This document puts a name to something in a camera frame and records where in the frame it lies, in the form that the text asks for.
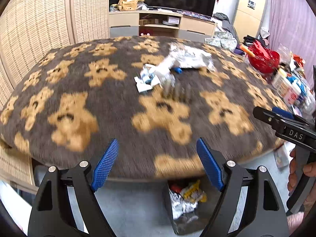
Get silver foil wrapper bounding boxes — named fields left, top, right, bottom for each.
left=169, top=190, right=198, bottom=220

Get dark grey trash bin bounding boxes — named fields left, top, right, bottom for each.
left=163, top=176, right=221, bottom=236

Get blue white wrapper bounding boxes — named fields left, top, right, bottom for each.
left=134, top=64, right=161, bottom=94

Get clear plastic bag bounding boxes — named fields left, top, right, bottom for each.
left=154, top=42, right=217, bottom=75

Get yellow snack wrapper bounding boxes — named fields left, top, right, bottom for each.
left=180, top=180, right=207, bottom=203

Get red cylindrical snack tube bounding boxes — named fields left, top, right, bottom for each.
left=170, top=184, right=182, bottom=194

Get person's right hand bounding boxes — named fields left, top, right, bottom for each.
left=286, top=148, right=316, bottom=218

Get white pink wipes canister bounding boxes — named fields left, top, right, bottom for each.
left=283, top=82, right=302, bottom=106

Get white bottle yellow cap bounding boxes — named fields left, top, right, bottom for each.
left=272, top=69, right=291, bottom=93

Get red gift bag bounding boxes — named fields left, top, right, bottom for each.
left=248, top=40, right=280, bottom=74

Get brown teddy bear blanket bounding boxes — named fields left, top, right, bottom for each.
left=1, top=36, right=285, bottom=180

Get camouflage cloth bundle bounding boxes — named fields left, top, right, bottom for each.
left=205, top=31, right=238, bottom=51

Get purple curtain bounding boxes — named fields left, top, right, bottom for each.
left=269, top=0, right=315, bottom=86

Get tall cardboard box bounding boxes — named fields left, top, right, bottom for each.
left=233, top=0, right=268, bottom=42

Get beige tv cabinet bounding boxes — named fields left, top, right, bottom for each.
left=108, top=10, right=217, bottom=42

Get woven bamboo screen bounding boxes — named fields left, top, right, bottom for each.
left=1, top=0, right=122, bottom=194

